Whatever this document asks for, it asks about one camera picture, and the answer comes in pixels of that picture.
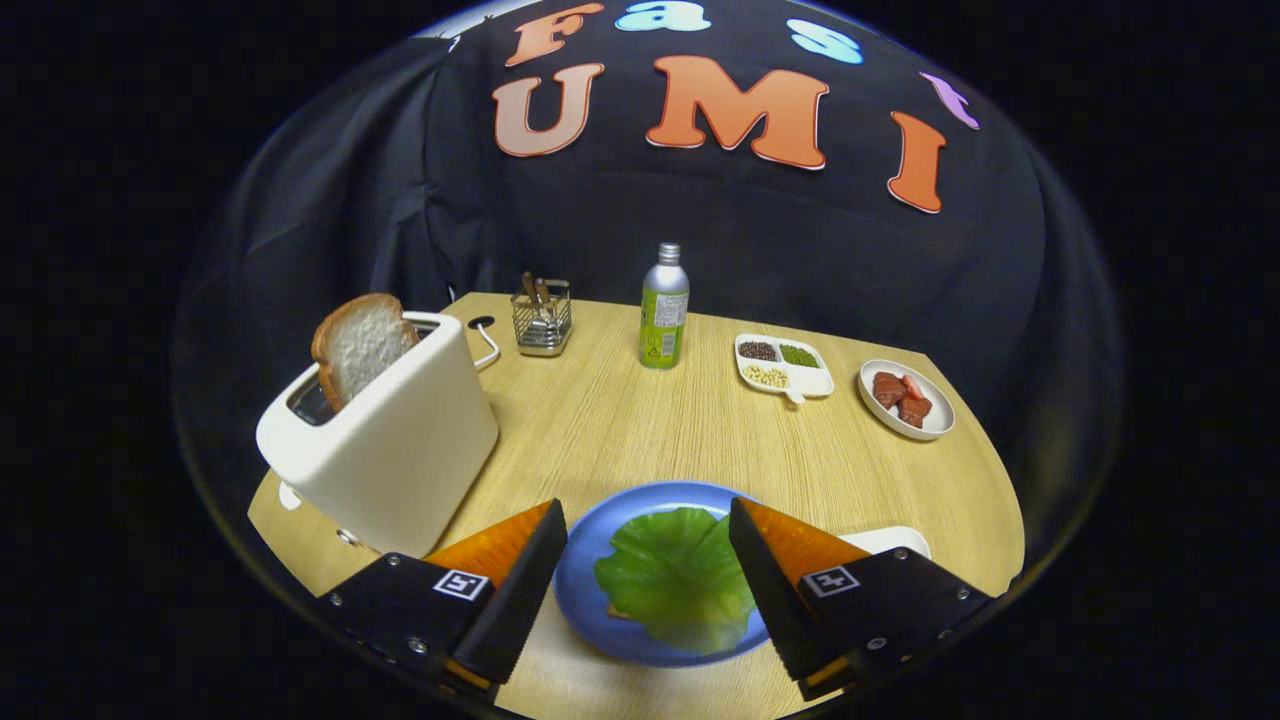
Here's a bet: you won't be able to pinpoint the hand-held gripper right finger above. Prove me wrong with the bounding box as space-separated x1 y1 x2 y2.
728 496 996 701

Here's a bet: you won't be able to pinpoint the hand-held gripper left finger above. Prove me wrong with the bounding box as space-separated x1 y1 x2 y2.
318 498 569 701

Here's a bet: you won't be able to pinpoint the green lettuce leaf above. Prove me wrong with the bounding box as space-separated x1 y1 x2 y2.
594 506 758 656

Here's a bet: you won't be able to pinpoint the brown crust bread slice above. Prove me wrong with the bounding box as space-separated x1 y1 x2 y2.
310 293 421 413

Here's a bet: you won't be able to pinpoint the blue round plate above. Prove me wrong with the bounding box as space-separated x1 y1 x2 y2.
553 481 771 668

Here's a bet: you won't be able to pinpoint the white square plate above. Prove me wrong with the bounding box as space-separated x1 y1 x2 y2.
838 526 932 561

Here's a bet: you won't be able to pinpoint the white toaster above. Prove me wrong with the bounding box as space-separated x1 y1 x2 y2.
255 311 500 559

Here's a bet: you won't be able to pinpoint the white divided dish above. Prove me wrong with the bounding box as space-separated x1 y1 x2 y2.
734 333 836 405

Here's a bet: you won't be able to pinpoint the white oval plate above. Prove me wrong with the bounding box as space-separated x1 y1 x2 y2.
858 359 957 442

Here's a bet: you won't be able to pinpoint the green label metal bottle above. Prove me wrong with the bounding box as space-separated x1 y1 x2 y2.
639 242 691 371

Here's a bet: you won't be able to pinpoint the black backdrop cloth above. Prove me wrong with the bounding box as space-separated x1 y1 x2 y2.
170 0 1121 601

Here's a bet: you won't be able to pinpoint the wire mesh utensil holder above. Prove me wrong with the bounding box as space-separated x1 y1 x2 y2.
511 278 574 358

